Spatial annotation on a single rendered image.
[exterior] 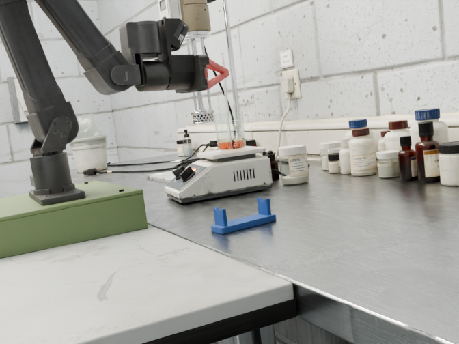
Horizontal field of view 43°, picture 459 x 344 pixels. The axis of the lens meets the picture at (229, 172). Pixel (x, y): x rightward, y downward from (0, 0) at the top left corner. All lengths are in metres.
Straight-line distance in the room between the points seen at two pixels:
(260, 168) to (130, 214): 0.34
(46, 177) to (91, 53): 0.23
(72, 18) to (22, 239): 0.39
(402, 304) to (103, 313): 0.28
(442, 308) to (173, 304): 0.24
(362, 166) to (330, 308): 0.74
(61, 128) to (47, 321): 0.48
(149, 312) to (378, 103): 1.05
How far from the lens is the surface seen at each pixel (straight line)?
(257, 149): 1.19
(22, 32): 1.04
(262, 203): 0.90
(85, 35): 1.07
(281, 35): 1.84
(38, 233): 0.93
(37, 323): 0.60
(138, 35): 1.12
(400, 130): 1.26
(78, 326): 0.57
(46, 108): 1.02
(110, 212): 0.94
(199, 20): 1.63
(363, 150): 1.27
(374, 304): 0.53
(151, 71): 1.11
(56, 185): 1.03
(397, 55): 1.44
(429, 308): 0.52
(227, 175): 1.17
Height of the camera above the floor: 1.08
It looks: 7 degrees down
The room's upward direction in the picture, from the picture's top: 7 degrees counter-clockwise
